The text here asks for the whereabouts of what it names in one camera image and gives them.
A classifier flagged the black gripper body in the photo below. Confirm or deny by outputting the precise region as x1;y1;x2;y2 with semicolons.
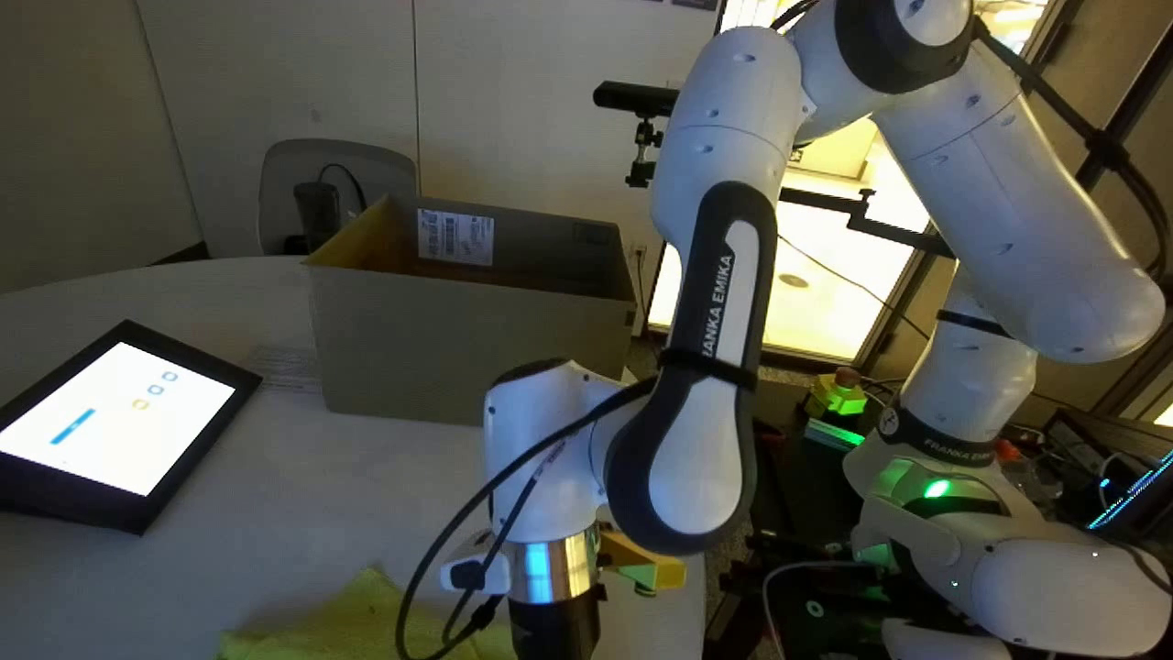
510;588;604;660

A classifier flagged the yellow-green microfiber towel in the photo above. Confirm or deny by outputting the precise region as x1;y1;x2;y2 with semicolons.
215;562;518;660

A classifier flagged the brown cardboard box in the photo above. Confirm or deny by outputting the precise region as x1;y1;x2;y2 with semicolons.
305;198;635;424

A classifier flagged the black tablet with lit screen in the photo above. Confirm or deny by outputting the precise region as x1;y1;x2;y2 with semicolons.
0;320;259;537

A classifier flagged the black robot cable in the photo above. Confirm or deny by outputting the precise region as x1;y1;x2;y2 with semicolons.
391;369;662;660

